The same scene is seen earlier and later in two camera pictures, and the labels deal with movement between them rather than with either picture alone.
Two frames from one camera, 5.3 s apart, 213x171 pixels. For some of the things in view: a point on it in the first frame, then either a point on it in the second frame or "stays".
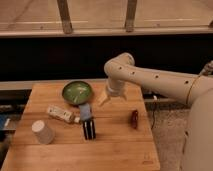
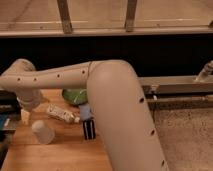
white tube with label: (67, 116) stays
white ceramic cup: (45, 134) stays
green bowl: (77, 92) stays
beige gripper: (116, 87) -> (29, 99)
